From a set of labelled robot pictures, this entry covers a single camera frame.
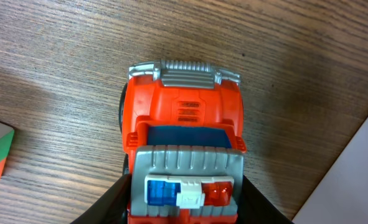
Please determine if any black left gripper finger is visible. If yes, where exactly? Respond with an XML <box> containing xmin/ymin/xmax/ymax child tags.
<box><xmin>72</xmin><ymin>174</ymin><xmax>131</xmax><ymax>224</ymax></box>

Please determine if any white cardboard box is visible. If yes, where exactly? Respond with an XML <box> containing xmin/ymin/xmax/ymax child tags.
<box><xmin>293</xmin><ymin>117</ymin><xmax>368</xmax><ymax>223</ymax></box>

